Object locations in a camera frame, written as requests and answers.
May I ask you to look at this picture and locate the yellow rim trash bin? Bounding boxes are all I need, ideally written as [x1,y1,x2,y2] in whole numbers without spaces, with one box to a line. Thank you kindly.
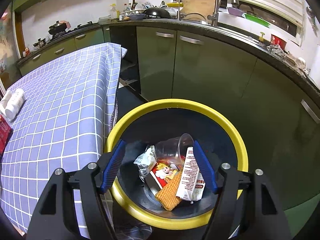
[105,99,248,230]

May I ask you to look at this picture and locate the dish rack with dishes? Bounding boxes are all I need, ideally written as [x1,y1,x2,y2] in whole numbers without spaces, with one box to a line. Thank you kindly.
[119,2,153,21]

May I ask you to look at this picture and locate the steel kitchen faucet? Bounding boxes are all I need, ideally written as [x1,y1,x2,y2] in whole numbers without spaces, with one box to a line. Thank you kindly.
[207,0,239,27]

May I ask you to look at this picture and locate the white red milk carton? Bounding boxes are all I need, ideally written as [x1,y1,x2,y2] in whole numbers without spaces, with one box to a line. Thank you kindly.
[176,147,206,202]

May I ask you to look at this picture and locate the small black pot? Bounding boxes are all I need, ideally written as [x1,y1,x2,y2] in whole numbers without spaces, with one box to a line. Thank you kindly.
[33,38,47,49]

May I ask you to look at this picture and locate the green kitchen cabinets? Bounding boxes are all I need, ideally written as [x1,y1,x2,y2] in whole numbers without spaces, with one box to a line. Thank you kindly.
[16,24,320,240]

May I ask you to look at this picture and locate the green tray on sill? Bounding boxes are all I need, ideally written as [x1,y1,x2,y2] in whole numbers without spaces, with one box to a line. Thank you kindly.
[244,14,270,28]

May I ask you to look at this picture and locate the white pill bottle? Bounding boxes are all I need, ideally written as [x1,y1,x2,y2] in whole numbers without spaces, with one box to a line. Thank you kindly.
[5,88,26,120]

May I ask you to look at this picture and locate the crumpled white tissue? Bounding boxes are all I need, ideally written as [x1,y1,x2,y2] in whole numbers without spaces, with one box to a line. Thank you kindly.
[0,90,12,117]

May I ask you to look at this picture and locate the red white snack package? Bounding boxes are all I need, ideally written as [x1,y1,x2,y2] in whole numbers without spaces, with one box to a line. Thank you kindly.
[0,115,12,155]

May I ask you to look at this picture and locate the crumpled silver wrapper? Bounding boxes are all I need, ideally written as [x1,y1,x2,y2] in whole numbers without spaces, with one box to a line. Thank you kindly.
[133,145,157,182]

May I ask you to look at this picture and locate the wooden cutting board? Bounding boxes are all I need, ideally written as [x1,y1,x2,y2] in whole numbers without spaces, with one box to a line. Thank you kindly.
[180,0,215,24]

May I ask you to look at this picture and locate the black gas stove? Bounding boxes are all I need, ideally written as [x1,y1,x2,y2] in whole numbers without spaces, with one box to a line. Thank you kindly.
[50,21,99,41]

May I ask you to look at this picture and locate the red cartoon snack box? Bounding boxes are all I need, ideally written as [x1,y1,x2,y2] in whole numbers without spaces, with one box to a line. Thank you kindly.
[149,163,183,189]

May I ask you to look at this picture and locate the clear plastic cup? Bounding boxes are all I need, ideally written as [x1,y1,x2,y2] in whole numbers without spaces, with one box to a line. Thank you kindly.
[155,133,194,165]

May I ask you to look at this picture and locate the rectangular biscuit cracker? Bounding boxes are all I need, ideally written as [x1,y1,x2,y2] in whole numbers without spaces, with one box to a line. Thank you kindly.
[155,171,182,211]

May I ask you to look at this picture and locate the black wok with lid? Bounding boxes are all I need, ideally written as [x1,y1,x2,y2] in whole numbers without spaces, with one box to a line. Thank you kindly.
[48,21,71,35]

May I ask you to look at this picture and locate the black wok on counter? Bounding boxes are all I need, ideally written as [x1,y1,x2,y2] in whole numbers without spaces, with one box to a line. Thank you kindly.
[143,7,171,19]

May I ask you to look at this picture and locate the blue checkered tablecloth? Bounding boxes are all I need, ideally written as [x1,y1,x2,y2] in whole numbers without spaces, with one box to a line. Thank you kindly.
[1,43,127,232]

